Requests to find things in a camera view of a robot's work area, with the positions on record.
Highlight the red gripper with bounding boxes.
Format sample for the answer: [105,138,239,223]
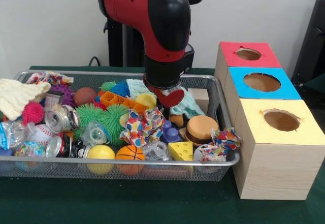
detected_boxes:
[149,86,185,109]

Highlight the mint green cloth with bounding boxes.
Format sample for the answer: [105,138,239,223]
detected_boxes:
[126,79,205,120]

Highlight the cream yellow cloth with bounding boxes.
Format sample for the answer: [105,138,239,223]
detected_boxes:
[0,78,51,122]

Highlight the clear mesh bin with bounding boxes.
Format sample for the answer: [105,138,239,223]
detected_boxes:
[0,70,240,183]

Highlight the wooden box with three holes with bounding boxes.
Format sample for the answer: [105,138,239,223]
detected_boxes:
[214,42,325,201]

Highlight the yellow ball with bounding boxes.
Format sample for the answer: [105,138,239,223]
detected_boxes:
[87,144,116,175]
[135,92,158,109]

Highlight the light wooden cube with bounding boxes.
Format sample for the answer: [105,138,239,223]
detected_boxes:
[188,88,210,115]

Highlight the colourful patterned fabric toy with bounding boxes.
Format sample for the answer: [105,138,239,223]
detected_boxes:
[119,107,167,147]

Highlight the small basketball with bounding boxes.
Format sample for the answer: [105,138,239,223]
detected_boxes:
[183,115,219,146]

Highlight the orange yellow plastic toy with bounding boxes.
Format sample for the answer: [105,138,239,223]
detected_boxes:
[100,91,150,116]

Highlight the yellow cone toy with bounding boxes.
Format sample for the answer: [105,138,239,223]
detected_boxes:
[168,142,194,162]

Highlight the green spiky ball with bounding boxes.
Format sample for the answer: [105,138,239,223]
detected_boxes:
[101,104,130,146]
[74,104,105,141]

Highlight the colourful crinkled packet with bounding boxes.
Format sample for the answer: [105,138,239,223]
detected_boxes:
[196,127,242,162]

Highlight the bright orange mini basketball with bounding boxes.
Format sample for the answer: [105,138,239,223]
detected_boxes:
[116,145,146,176]

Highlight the brown toy football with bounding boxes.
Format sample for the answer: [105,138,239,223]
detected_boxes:
[73,87,97,106]

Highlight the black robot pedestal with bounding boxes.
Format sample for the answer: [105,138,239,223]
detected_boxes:
[104,0,204,68]

